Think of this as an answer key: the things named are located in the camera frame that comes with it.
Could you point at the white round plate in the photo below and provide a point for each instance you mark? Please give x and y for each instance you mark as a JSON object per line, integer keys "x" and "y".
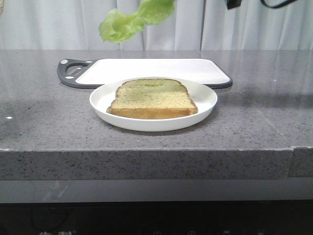
{"x": 204, "y": 98}

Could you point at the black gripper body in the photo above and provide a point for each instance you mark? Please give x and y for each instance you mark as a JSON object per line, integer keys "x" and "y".
{"x": 231, "y": 4}

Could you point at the white cutting board black rim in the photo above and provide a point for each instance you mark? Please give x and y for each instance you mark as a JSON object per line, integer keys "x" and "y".
{"x": 90, "y": 74}

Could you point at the toast bread slice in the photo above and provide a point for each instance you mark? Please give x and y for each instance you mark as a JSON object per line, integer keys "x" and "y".
{"x": 1, "y": 6}
{"x": 152, "y": 99}

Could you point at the grey white curtain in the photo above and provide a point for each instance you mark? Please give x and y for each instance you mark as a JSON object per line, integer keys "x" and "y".
{"x": 194, "y": 25}

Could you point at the green lettuce leaf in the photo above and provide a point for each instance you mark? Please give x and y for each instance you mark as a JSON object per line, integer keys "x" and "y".
{"x": 118, "y": 27}

